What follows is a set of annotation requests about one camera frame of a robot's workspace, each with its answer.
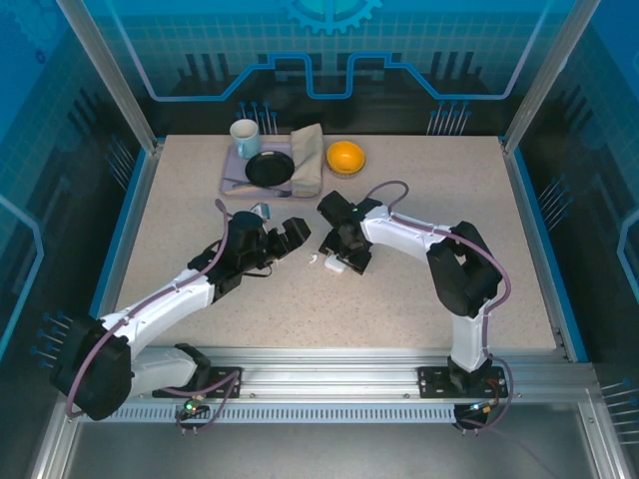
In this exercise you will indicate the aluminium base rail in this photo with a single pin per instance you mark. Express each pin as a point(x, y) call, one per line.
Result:
point(329, 374)

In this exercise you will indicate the white earbuds charging case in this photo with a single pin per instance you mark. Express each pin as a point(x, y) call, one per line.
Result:
point(335, 267)

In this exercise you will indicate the aluminium frame post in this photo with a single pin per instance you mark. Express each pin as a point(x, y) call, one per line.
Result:
point(537, 85)
point(119, 85)

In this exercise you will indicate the orange bowl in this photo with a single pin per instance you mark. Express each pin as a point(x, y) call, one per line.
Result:
point(344, 155)

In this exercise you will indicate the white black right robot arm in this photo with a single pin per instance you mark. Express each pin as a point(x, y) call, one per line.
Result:
point(399, 229)

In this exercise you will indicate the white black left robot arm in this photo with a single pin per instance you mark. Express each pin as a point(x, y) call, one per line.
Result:
point(160, 304)

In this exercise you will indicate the black plate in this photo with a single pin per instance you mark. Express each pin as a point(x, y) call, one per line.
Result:
point(269, 169)

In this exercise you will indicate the small lit connector board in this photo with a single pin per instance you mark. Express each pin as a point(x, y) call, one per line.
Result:
point(192, 406)
point(481, 408)

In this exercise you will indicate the lilac serving tray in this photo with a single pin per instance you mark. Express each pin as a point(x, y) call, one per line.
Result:
point(234, 169)

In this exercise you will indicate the metal fork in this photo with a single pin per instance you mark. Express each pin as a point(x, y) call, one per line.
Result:
point(244, 183)

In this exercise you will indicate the light blue mug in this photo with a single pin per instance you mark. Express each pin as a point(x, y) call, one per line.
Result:
point(247, 144)

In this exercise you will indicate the beige folded cloth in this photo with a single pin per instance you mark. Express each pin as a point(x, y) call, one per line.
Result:
point(307, 159)

